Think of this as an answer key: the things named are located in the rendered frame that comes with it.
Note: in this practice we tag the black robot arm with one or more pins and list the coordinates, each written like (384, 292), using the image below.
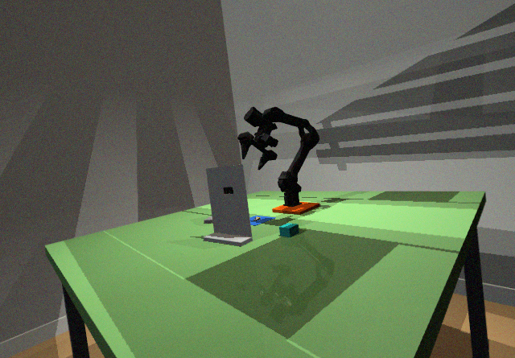
(287, 179)

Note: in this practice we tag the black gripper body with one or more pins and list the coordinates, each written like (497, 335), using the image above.
(259, 144)

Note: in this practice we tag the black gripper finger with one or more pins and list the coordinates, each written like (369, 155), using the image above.
(245, 144)
(263, 161)

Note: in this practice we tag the teal block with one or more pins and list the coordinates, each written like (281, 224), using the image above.
(289, 230)

